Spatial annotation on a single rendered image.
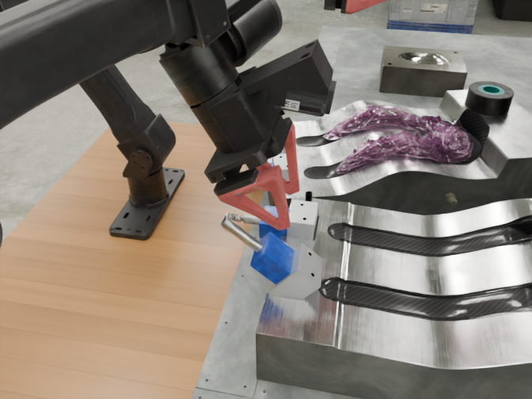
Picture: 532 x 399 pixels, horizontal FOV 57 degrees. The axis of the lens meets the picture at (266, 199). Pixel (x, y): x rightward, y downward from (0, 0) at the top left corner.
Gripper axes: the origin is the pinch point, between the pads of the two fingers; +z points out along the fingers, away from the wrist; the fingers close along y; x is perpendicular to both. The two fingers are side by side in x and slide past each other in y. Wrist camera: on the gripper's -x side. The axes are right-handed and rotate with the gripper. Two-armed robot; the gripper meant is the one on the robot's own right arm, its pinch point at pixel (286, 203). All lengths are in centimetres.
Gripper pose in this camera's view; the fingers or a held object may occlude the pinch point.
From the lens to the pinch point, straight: 52.9
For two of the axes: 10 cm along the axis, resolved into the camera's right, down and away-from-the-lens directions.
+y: 2.0, -6.0, 7.8
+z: 4.9, 7.5, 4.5
